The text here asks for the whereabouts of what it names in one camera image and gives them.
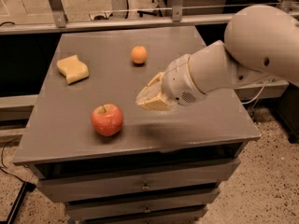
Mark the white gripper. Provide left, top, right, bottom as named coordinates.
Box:
left=135, top=54, right=206, bottom=111

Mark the red apple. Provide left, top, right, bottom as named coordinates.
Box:
left=91, top=104, right=124, bottom=137

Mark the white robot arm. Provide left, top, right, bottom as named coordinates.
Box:
left=135, top=5, right=299, bottom=111

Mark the small orange fruit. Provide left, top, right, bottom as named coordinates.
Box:
left=131, top=46, right=148, bottom=64

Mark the grey drawer cabinet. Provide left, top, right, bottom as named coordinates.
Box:
left=14, top=26, right=260, bottom=224

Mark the yellow sponge piece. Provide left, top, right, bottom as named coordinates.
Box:
left=57, top=55, right=89, bottom=85

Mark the metal frame rail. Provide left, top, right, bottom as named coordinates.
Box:
left=0, top=13, right=234, bottom=35

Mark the white cable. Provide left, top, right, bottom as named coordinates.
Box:
left=241, top=81, right=269, bottom=106

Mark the black floor cable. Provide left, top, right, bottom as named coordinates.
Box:
left=0, top=137, right=36, bottom=185

